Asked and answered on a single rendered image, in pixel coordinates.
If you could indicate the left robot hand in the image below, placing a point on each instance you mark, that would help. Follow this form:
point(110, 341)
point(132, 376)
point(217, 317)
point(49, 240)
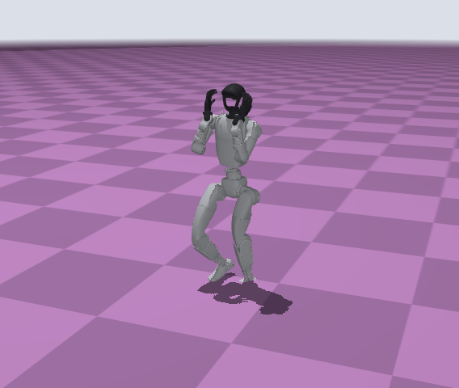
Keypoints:
point(244, 108)

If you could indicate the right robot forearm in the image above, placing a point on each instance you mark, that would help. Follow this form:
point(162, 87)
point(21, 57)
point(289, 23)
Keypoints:
point(202, 131)

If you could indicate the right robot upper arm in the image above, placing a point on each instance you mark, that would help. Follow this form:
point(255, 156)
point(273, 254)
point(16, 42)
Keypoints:
point(199, 148)

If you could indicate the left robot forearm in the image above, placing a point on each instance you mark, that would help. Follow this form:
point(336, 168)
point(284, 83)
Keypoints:
point(238, 141)

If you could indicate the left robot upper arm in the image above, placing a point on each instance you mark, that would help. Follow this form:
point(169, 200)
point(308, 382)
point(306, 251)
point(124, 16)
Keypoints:
point(253, 132)

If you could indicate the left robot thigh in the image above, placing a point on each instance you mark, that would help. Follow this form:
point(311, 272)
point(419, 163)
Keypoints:
point(242, 213)

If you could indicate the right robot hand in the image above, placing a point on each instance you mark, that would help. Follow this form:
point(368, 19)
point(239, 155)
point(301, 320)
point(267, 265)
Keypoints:
point(208, 103)

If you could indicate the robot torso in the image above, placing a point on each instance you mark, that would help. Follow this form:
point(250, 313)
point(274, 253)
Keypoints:
point(231, 184)

